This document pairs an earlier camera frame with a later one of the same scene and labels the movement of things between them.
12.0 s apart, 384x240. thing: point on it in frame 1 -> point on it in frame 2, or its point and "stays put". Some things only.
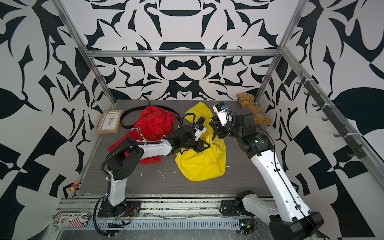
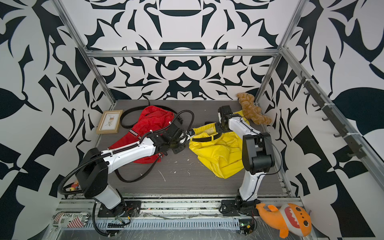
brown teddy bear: [247, 101] stays put
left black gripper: [199, 145] -> [181, 147]
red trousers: [154, 124] stays put
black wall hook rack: [355, 148] stays put
